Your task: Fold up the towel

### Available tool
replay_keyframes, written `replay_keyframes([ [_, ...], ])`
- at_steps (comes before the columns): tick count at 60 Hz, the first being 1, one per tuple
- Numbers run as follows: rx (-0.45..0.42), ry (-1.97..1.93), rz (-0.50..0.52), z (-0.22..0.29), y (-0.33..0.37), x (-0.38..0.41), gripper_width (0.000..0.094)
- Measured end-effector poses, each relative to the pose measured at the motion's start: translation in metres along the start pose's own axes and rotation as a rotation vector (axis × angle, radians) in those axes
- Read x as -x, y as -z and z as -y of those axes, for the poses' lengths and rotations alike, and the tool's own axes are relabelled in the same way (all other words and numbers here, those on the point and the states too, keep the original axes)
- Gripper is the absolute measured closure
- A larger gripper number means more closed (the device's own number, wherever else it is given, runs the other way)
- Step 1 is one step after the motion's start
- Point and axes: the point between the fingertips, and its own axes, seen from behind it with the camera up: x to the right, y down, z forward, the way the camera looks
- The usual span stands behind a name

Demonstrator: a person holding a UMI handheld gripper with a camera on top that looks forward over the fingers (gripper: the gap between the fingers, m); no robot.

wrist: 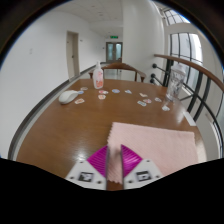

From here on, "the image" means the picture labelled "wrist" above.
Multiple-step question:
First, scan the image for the arched upper window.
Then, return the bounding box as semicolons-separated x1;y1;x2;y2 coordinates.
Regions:
163;8;191;27

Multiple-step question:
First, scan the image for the white pink pump bottle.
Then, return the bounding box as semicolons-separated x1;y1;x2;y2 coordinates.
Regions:
92;61;105;90

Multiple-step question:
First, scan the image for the wooden-topped black railing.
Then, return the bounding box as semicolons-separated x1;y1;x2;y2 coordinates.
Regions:
149;53;224;158

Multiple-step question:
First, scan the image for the wooden chair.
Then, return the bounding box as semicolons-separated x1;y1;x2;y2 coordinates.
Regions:
88;62;148;83

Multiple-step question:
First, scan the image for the glass double door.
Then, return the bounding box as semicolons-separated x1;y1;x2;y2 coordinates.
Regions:
105;41;124;64

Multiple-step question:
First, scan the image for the white card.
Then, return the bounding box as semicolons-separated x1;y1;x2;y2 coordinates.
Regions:
182;110;198;127

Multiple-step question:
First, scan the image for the tall black-framed window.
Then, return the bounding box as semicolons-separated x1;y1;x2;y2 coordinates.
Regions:
169;32;204;91

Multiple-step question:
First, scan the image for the white side door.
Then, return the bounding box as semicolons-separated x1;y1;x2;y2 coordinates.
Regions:
65;30;81;81

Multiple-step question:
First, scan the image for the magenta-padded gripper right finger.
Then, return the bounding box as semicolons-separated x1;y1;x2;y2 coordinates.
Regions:
120;144;164;191

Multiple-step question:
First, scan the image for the clear plastic drink bottle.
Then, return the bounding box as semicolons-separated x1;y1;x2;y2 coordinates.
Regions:
165;63;186;102

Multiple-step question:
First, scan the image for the pink towel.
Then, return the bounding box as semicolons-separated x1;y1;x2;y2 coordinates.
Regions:
106;121;199;184

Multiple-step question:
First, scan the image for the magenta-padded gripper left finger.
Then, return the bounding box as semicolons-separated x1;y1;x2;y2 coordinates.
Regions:
65;145;109;191

